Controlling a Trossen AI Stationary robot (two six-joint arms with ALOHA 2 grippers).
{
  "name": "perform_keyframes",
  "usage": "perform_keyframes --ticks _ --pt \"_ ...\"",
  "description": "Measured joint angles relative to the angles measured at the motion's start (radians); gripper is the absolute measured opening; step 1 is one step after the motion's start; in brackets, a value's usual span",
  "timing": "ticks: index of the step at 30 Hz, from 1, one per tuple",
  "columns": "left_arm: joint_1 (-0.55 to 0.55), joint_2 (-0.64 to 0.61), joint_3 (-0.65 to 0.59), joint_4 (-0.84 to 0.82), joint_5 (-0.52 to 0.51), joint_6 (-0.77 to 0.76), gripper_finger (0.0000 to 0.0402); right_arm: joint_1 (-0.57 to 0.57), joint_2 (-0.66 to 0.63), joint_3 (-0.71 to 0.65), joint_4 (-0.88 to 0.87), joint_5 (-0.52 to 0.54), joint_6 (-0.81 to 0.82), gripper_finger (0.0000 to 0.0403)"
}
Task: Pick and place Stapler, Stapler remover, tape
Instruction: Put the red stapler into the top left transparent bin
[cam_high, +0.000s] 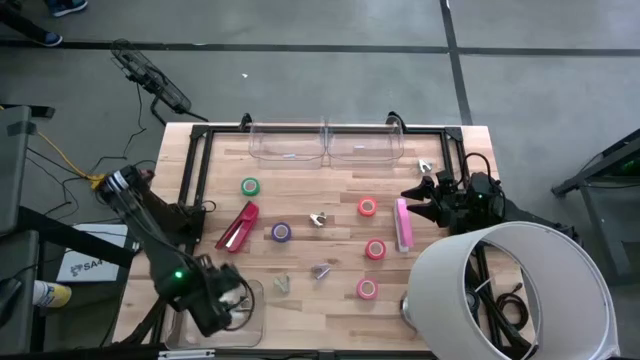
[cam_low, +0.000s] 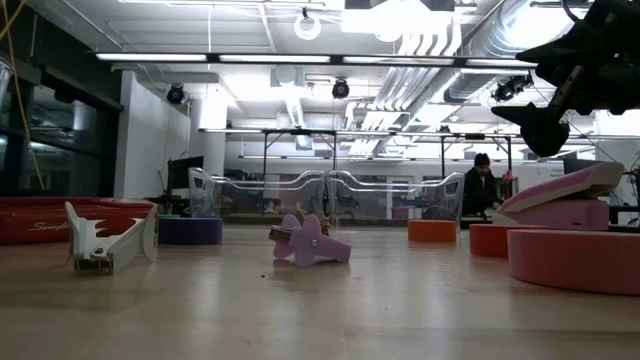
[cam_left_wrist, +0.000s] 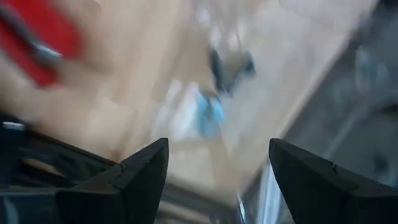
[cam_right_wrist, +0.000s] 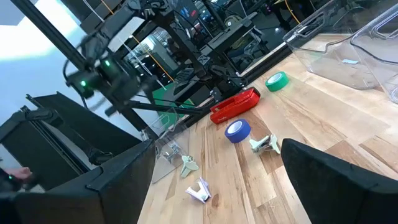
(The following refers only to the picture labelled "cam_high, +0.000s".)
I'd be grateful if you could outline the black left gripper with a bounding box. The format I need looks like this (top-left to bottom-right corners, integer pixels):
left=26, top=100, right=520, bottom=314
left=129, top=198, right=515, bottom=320
left=187, top=258, right=252, bottom=338

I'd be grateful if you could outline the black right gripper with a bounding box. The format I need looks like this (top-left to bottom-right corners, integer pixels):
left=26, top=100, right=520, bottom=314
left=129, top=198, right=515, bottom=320
left=400, top=171, right=477, bottom=235

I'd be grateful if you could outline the pink stapler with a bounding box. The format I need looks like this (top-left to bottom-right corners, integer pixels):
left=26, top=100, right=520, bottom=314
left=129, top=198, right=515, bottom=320
left=393, top=197, right=415, bottom=254

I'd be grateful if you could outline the red stapler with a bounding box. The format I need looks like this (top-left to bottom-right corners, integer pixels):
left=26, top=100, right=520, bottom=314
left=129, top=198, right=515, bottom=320
left=214, top=200, right=261, bottom=254

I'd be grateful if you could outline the red tape roll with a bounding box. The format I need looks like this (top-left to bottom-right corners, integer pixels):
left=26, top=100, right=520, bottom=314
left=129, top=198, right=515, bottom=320
left=364, top=238, right=387, bottom=261

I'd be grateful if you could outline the purple tape roll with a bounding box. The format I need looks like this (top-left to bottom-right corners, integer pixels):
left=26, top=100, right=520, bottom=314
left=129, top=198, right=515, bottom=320
left=270, top=221, right=293, bottom=244

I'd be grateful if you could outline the green tape roll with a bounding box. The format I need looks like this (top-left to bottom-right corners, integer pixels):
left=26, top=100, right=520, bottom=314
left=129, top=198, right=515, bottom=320
left=240, top=176, right=262, bottom=197

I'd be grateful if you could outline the pink tape roll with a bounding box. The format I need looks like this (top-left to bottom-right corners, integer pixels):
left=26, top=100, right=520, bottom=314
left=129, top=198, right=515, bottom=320
left=355, top=278, right=380, bottom=301

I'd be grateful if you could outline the clear plastic bin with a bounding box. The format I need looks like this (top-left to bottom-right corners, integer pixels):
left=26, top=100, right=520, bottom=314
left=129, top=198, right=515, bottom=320
left=163, top=278, right=266, bottom=350
left=248, top=119, right=327, bottom=170
left=325, top=119, right=405, bottom=169

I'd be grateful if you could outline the white drum-shade lamp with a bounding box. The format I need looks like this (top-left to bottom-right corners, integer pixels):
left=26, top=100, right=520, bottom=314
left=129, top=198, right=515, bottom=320
left=398, top=219, right=621, bottom=360

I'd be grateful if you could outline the black side table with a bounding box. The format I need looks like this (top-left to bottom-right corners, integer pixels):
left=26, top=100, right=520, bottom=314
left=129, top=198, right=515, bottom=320
left=551, top=128, right=640, bottom=284

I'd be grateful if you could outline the white printed box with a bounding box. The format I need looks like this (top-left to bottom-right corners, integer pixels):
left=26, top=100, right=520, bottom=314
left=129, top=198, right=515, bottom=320
left=55, top=223, right=132, bottom=284

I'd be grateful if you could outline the black rig leg beam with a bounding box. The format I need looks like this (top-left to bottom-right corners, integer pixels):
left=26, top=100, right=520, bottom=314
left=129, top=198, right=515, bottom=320
left=17, top=205, right=137, bottom=270

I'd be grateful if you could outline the yellow and white bottle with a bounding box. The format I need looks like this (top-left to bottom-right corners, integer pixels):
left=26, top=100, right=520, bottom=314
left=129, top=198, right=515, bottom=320
left=32, top=279, right=74, bottom=309

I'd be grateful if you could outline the grey equipment case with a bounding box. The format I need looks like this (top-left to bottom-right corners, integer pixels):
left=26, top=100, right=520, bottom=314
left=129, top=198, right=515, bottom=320
left=0, top=229, right=41, bottom=356
left=0, top=104, right=34, bottom=236

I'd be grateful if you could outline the person's shoe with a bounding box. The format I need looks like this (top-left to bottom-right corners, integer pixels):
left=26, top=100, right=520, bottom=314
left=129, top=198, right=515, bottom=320
left=47, top=0, right=89, bottom=18
left=35, top=30, right=64, bottom=49

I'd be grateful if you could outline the person's leg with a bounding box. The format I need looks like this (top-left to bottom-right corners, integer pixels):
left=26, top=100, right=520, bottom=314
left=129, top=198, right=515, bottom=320
left=0, top=4, right=49, bottom=44

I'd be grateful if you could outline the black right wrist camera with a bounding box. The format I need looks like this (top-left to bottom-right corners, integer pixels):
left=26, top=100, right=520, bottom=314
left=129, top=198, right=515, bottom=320
left=469, top=172, right=501, bottom=209

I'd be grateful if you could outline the silver bracket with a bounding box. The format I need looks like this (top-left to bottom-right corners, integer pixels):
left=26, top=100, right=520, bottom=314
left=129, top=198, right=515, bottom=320
left=157, top=349, right=217, bottom=360

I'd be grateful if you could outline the black coiled cable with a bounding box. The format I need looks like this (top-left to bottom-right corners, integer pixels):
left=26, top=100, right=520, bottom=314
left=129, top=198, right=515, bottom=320
left=494, top=282, right=531, bottom=331

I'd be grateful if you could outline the yellow cable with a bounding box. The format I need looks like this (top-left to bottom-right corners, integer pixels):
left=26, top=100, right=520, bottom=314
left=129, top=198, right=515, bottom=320
left=37, top=130, right=107, bottom=190

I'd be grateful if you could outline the black wire floor fan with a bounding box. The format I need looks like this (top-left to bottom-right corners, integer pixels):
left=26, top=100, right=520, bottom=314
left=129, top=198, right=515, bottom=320
left=109, top=38, right=210, bottom=126

